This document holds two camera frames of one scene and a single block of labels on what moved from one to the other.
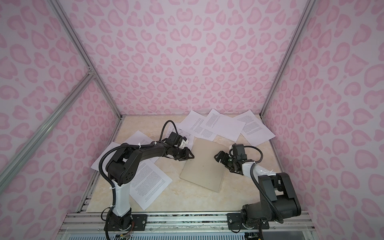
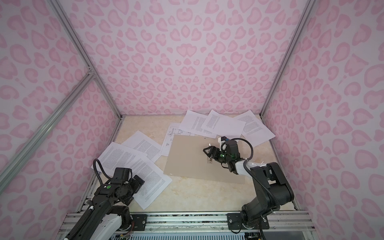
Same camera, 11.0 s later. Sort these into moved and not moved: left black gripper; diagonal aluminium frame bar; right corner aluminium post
Moved: left black gripper
Not moved: diagonal aluminium frame bar; right corner aluminium post
